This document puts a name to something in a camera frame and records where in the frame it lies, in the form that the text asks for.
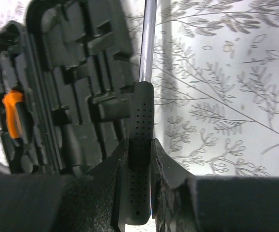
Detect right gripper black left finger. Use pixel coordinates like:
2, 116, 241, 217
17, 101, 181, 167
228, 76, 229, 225
0, 139, 129, 232

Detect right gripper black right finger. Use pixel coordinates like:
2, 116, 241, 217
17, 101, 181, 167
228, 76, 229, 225
151, 139, 279, 232

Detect black handled steel hammer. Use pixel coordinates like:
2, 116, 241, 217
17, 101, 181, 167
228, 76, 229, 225
126, 0, 157, 226

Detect black plastic tool case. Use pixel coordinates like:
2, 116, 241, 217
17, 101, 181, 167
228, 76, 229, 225
0, 0, 134, 175

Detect orange handled pliers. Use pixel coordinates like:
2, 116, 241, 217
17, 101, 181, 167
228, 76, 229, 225
2, 90, 33, 144

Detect floral patterned table mat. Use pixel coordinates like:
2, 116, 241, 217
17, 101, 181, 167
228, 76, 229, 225
0, 0, 279, 176

